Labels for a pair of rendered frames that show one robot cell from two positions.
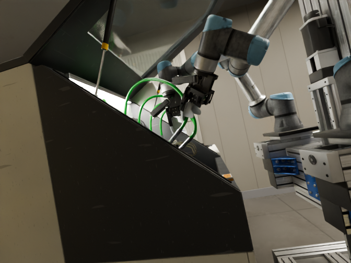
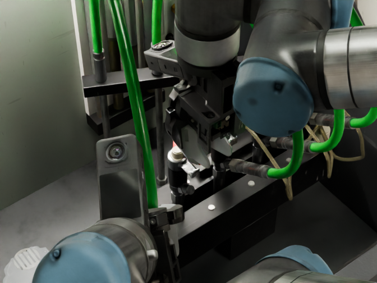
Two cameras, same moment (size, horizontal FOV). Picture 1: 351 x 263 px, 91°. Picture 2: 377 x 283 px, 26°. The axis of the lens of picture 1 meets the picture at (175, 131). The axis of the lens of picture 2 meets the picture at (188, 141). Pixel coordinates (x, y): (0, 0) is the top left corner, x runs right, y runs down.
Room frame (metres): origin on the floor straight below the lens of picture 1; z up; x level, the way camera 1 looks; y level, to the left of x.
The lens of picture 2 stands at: (0.30, -0.49, 1.97)
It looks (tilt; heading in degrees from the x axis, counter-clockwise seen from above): 47 degrees down; 43
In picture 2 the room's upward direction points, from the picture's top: straight up
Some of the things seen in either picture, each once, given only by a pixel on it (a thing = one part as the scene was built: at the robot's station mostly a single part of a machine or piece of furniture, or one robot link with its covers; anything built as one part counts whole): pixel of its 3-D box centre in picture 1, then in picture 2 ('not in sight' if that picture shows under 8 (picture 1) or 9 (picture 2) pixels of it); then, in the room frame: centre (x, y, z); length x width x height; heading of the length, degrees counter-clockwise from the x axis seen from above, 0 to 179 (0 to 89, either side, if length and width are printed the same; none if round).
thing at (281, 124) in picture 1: (287, 121); not in sight; (1.05, -0.67, 1.09); 0.15 x 0.15 x 0.10
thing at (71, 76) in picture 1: (107, 92); not in sight; (0.90, 0.31, 1.43); 0.54 x 0.03 x 0.02; 170
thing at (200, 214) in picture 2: not in sight; (236, 200); (0.97, 0.03, 0.91); 0.34 x 0.10 x 0.15; 170
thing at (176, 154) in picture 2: not in sight; (178, 155); (0.86, 0.05, 1.10); 0.02 x 0.02 x 0.03
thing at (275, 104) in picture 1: (281, 103); not in sight; (1.06, -0.67, 1.20); 0.13 x 0.12 x 0.14; 28
